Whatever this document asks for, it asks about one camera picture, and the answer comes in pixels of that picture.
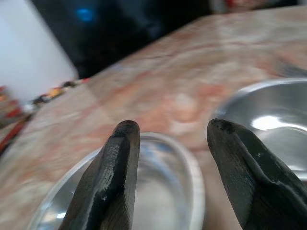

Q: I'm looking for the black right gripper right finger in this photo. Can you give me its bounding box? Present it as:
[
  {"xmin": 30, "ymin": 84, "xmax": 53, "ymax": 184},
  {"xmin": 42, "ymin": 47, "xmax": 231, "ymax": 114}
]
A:
[{"xmin": 206, "ymin": 118, "xmax": 307, "ymax": 230}]

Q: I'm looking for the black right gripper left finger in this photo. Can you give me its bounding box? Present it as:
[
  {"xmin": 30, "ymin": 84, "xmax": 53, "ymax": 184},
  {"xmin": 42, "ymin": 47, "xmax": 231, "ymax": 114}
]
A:
[{"xmin": 59, "ymin": 119, "xmax": 141, "ymax": 230}]

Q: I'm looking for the small stainless steel bowl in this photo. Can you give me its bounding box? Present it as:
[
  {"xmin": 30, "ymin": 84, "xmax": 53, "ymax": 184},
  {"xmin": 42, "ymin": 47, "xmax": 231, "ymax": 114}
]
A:
[{"xmin": 26, "ymin": 131, "xmax": 206, "ymax": 230}]

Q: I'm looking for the large stainless steel bowl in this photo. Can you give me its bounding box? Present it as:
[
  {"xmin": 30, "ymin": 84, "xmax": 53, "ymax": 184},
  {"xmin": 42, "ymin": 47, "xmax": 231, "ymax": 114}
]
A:
[{"xmin": 214, "ymin": 78, "xmax": 307, "ymax": 183}]

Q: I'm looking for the large black glossy appliance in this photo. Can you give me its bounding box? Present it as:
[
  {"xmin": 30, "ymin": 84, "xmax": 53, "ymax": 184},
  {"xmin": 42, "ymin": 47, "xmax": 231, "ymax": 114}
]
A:
[{"xmin": 31, "ymin": 0, "xmax": 216, "ymax": 79}]

